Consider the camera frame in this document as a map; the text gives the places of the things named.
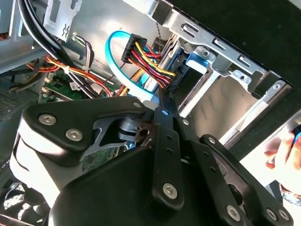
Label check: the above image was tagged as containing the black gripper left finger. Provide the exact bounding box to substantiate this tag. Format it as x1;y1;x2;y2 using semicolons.
9;89;186;210

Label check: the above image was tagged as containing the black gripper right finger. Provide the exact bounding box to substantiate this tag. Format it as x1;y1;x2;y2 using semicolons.
169;93;295;226

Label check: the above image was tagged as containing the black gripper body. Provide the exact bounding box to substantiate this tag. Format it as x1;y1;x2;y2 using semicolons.
48;148;223;226

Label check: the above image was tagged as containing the round black tool blue ring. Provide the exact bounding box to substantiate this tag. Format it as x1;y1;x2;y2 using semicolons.
291;124;301;147

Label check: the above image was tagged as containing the hard disk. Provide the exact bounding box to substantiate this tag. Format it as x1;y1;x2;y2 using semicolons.
158;35;210;94

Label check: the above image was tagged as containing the person's hand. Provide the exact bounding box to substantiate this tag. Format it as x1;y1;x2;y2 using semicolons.
264;131;301;196

